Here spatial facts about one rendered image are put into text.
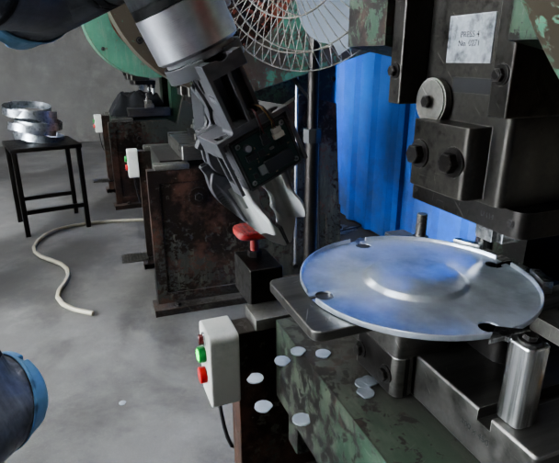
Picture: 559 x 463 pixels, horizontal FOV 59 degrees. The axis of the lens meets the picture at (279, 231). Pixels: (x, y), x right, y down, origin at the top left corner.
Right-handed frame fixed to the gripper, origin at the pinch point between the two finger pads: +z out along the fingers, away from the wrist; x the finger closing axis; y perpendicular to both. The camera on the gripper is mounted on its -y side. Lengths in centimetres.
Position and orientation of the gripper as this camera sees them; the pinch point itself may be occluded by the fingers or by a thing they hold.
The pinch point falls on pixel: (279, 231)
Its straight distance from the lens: 53.9
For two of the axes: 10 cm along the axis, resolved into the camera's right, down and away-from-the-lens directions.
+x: 8.2, -5.2, 2.2
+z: 3.8, 8.0, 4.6
